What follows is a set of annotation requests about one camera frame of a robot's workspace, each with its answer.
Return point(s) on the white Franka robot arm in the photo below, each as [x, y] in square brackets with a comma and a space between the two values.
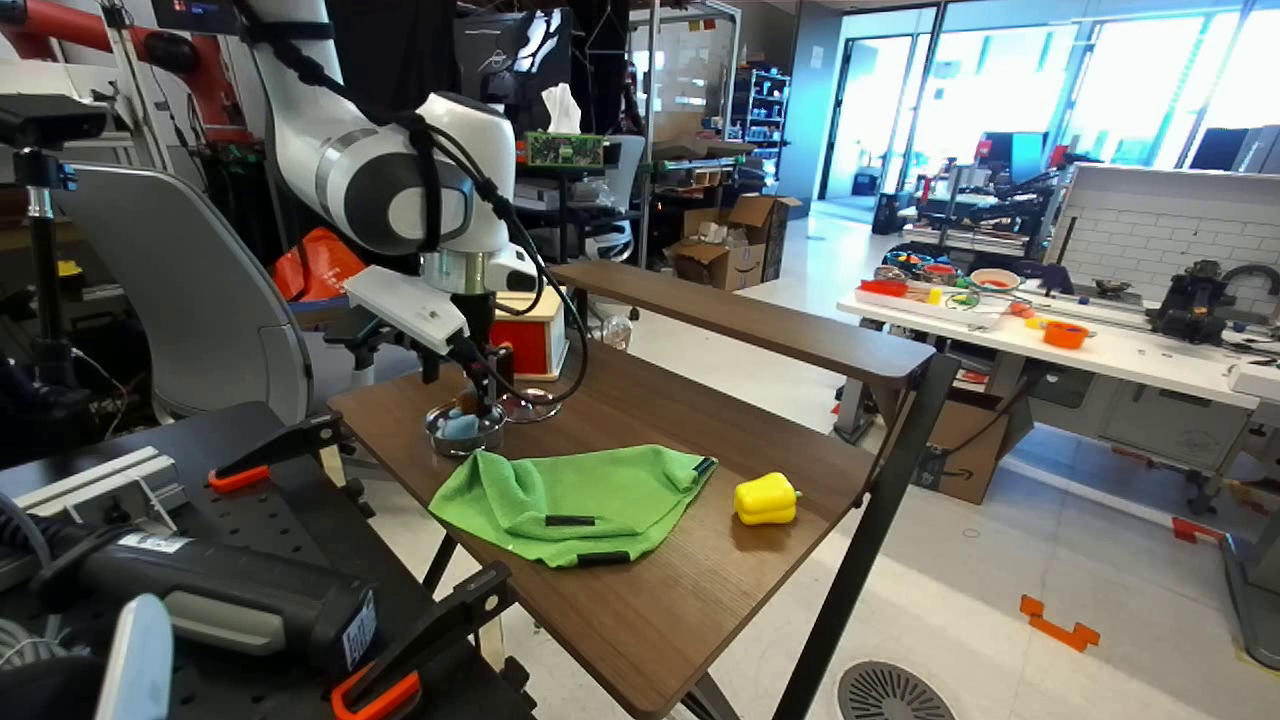
[362, 167]

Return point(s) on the orange bag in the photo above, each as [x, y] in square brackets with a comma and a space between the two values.
[309, 266]

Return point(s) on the grey office chair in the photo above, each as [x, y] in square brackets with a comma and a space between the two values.
[202, 294]

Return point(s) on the green tissue box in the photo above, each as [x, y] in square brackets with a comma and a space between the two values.
[567, 150]

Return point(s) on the cardboard box under workbench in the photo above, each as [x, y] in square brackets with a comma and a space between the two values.
[981, 446]

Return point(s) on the green cloth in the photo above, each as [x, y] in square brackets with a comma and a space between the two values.
[587, 489]

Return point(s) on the small glass lid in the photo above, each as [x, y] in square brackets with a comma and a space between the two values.
[532, 405]

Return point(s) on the stacked cardboard boxes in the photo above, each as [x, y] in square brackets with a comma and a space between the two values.
[729, 241]

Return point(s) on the white perforated panel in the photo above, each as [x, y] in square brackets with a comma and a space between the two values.
[1160, 233]

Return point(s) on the red wooden drawer box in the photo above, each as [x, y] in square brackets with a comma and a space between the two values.
[532, 343]

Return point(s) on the white workbench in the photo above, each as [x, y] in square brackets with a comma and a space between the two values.
[1107, 353]

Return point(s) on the orange bowl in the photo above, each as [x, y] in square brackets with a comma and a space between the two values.
[1066, 335]

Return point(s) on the yellow toy pepper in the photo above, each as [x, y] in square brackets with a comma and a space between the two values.
[767, 497]

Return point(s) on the brown folding table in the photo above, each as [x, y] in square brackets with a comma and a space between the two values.
[880, 505]

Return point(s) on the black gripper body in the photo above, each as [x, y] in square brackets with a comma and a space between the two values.
[473, 335]

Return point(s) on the black camera stand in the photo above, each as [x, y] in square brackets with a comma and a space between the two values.
[44, 266]

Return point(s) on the black machine on workbench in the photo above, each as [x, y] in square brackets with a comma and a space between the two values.
[1194, 305]

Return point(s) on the small silver pot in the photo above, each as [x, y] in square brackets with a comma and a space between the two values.
[464, 446]

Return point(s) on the round floor drain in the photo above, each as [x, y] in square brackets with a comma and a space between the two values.
[894, 694]

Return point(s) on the black power unit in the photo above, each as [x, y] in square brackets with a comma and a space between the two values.
[225, 586]

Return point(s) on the black marker pen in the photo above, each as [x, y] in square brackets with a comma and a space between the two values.
[570, 522]

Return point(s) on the light blue pad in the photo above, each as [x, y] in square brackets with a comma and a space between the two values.
[132, 663]

